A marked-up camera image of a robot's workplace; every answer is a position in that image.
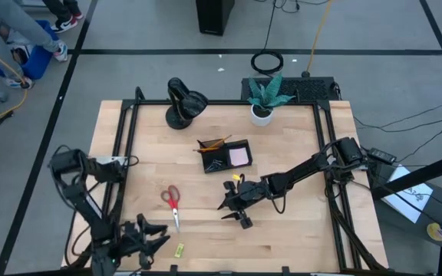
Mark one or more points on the black mesh desk organizer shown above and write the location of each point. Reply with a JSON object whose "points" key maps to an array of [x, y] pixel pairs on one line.
{"points": [[226, 154]]}

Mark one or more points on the white paper sheet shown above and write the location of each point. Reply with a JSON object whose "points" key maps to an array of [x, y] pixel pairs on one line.
{"points": [[411, 193]]}

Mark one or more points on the black desk lamp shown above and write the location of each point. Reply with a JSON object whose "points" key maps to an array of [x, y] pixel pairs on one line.
{"points": [[184, 103]]}

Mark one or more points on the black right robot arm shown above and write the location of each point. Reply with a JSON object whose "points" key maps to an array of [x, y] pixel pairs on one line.
{"points": [[305, 170]]}

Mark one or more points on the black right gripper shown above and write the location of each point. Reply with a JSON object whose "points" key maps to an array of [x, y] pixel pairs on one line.
{"points": [[253, 191]]}

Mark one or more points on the snake plant in white pot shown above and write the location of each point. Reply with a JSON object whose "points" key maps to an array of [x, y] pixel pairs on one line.
{"points": [[261, 117]]}

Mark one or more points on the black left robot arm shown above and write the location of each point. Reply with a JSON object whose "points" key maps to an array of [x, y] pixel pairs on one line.
{"points": [[83, 199]]}

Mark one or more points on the black computer tower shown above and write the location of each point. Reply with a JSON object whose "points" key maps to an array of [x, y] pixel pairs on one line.
{"points": [[214, 17]]}

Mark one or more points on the pink sticky note pad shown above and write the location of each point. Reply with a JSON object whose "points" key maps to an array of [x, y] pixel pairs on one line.
{"points": [[239, 156]]}

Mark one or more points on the yellow pencil with eraser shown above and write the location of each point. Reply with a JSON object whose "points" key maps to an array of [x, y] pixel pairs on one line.
{"points": [[207, 149]]}

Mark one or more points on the green neon eraser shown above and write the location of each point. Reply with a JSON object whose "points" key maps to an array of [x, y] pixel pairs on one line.
{"points": [[179, 250]]}

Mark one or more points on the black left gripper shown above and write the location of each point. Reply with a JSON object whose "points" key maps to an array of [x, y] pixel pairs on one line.
{"points": [[134, 239]]}

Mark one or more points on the black power adapter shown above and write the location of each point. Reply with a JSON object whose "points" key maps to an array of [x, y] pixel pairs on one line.
{"points": [[381, 155]]}

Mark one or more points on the yellow round disc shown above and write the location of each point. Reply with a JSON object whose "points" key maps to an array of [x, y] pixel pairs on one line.
{"points": [[435, 232]]}

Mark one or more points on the black metal table frame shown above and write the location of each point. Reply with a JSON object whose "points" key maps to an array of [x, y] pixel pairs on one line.
{"points": [[221, 102]]}

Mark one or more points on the black perforated computer case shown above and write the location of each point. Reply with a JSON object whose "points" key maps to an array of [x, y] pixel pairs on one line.
{"points": [[309, 89]]}

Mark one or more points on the person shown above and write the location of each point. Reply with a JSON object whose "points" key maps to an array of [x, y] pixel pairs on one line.
{"points": [[67, 19], [17, 23]]}

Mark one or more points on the black aluminium beam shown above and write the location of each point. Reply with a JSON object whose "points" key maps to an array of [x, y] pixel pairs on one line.
{"points": [[420, 174]]}

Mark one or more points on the sharpened orange pencil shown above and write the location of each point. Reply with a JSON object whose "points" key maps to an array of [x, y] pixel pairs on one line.
{"points": [[221, 141]]}

